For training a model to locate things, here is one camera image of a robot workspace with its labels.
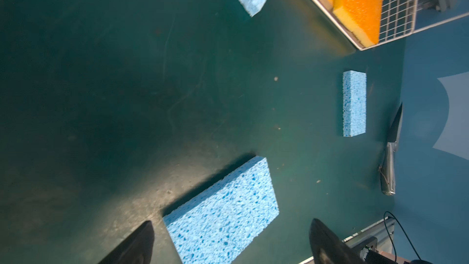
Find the orange sponge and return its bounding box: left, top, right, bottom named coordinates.
left=333, top=0, right=383, bottom=47

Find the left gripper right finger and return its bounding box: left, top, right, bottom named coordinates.
left=309, top=218, right=365, bottom=264

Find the white wire wooden shelf rack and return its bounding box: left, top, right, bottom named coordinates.
left=312, top=0, right=418, bottom=51

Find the blue sponge front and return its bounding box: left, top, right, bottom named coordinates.
left=163, top=156, right=279, bottom=264

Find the silver metal scoop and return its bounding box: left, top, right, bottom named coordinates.
left=379, top=103, right=403, bottom=196

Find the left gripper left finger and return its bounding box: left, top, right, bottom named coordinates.
left=99, top=221, right=155, bottom=264

